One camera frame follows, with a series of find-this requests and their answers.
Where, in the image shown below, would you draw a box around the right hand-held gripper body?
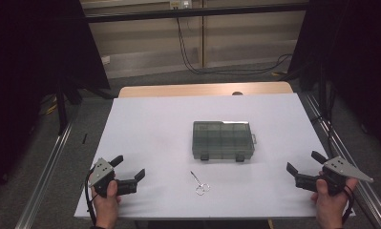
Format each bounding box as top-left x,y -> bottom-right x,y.
318,155 -> 375,197

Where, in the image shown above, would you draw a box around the black cable on rail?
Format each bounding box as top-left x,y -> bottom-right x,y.
309,115 -> 336,151

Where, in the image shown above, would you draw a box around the person's right hand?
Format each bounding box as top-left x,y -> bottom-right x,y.
309,177 -> 360,229

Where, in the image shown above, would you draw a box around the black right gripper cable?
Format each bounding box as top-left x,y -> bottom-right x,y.
340,186 -> 355,225

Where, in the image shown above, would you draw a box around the person's left hand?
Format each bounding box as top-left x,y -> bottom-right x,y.
90,179 -> 122,229

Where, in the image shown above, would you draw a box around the yellow cable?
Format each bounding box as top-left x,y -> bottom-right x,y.
38,94 -> 59,116

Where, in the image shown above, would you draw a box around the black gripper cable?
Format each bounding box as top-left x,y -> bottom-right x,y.
340,186 -> 355,225
84,169 -> 98,227

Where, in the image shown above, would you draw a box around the black metal stand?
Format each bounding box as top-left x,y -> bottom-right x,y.
55,72 -> 84,136

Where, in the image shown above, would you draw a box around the wooden table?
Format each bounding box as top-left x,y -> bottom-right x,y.
117,81 -> 294,99

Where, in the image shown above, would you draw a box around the black curtain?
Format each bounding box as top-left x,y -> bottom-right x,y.
287,0 -> 381,160
0,0 -> 112,202

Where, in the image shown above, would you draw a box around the long black wall cable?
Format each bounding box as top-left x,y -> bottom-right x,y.
176,16 -> 293,76
178,16 -> 293,76

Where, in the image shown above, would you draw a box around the small silver scissors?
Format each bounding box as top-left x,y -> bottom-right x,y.
189,170 -> 211,197

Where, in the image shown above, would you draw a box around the aluminium floor rail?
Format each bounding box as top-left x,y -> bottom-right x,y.
13,121 -> 74,229
300,91 -> 381,229

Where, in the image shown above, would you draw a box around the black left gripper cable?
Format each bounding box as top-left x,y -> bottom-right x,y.
84,169 -> 98,227

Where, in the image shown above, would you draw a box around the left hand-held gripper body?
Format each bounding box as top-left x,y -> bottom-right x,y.
88,157 -> 116,198

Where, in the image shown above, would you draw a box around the black horizontal bar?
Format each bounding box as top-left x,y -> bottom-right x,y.
84,2 -> 308,24

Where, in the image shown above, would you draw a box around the green transparent compartment box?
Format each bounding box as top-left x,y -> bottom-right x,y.
191,119 -> 258,163

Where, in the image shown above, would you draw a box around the wall power outlet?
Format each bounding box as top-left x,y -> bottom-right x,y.
169,0 -> 193,10

